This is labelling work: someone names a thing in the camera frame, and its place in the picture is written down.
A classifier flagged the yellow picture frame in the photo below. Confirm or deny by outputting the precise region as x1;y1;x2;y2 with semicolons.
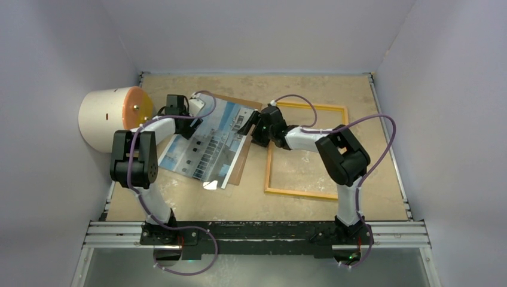
264;104;349;201

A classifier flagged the white cylinder with coloured face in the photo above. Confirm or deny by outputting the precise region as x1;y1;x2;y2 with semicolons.
78;86;155;153

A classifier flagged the building photo print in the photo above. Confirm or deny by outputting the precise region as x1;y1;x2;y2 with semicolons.
158;94;262;190

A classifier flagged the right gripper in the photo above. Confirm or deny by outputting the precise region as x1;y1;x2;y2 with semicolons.
237;111;274;148

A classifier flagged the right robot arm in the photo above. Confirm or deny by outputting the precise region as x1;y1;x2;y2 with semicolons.
238;105;371;243

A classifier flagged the aluminium rail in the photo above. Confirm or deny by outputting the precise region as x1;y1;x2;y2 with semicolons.
83;221;430;248

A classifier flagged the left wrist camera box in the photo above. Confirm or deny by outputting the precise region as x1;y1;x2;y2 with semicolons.
188;93;206;116

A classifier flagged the brown cardboard backing board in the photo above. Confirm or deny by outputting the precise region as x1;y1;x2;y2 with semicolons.
201;94;262;185

